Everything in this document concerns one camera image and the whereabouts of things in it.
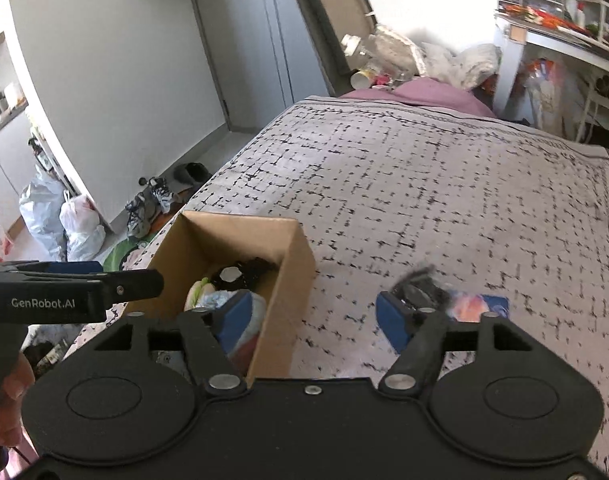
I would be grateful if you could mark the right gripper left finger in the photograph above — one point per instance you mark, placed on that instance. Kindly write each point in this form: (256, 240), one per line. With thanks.
(208, 337)

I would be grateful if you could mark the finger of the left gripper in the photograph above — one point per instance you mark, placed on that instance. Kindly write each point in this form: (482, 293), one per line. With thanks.
(133, 285)
(53, 267)

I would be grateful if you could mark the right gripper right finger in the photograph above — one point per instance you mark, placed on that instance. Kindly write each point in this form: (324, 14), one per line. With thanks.
(419, 338)

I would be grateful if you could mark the blue fuzzy plush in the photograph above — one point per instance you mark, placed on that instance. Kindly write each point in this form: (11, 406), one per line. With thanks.
(235, 319)

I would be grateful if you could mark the burger squishy toy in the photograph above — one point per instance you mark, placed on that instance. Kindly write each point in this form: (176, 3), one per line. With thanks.
(197, 293)

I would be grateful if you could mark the blue planet print packet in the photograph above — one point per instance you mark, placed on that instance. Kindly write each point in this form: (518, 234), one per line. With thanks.
(470, 308)

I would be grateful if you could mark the black item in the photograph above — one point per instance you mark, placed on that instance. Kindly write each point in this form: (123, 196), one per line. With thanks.
(418, 290)

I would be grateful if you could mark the grey black soft toy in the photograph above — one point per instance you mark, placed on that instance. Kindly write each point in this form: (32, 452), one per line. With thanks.
(240, 275)

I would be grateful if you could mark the person left hand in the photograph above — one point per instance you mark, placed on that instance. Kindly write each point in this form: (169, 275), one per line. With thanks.
(15, 386)

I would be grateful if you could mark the green cartoon floor mat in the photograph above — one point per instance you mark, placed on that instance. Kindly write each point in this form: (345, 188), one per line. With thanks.
(123, 254)

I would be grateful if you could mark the white garbage bag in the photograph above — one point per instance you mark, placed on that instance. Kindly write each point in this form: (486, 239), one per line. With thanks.
(84, 230)

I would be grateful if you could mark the grey sneakers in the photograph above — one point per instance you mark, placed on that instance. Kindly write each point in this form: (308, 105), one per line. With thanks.
(145, 207)

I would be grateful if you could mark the grey garbage bag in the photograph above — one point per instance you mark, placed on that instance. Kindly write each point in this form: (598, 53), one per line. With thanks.
(39, 205)

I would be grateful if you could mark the brown cardboard box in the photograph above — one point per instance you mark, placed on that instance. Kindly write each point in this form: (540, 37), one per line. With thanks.
(197, 244)

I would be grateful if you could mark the dark slippers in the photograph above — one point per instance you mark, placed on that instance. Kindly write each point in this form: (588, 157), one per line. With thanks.
(192, 173)

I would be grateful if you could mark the kitchen counter cabinet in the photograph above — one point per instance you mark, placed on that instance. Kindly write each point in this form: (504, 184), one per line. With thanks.
(16, 166)

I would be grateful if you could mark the white black patterned bedspread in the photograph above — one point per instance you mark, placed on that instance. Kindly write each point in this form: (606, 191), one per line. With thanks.
(380, 187)

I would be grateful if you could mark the pink pillow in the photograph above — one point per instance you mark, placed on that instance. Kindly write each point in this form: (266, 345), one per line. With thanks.
(427, 92)

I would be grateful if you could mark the paper cup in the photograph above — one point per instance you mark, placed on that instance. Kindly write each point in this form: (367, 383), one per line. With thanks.
(363, 79)

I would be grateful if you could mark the white plastic bags pile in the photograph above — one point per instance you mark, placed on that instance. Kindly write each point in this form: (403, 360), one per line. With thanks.
(465, 70)

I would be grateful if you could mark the clear plastic jar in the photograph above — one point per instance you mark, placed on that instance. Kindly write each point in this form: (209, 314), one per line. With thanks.
(356, 51)

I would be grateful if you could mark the white desk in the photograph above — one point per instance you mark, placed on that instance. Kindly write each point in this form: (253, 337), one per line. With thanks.
(515, 38)

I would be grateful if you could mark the brown folded board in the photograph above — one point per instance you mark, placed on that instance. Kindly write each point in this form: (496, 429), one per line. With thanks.
(327, 22)

